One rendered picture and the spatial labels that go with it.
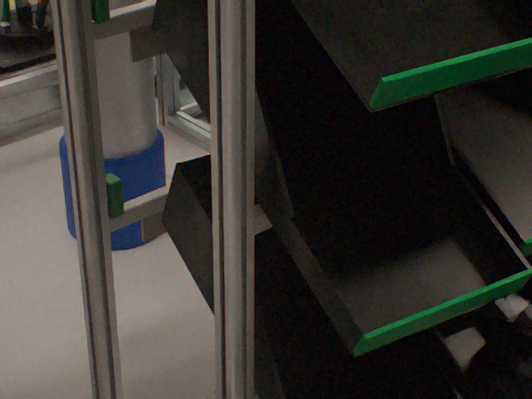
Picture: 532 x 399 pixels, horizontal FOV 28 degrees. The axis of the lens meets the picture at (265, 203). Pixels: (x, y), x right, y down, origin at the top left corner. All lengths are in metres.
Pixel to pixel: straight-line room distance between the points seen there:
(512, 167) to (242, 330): 0.23
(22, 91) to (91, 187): 1.15
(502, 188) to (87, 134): 0.30
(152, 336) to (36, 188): 0.45
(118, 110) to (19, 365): 0.38
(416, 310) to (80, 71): 0.29
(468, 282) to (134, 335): 0.81
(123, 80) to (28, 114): 0.51
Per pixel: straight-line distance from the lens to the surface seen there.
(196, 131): 1.86
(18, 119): 1.96
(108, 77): 1.47
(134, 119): 1.51
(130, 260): 1.58
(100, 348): 0.88
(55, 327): 1.46
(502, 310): 0.85
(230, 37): 0.59
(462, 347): 0.85
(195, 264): 0.79
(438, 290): 0.67
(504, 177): 0.76
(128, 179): 1.54
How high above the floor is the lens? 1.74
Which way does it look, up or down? 31 degrees down
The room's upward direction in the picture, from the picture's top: 1 degrees clockwise
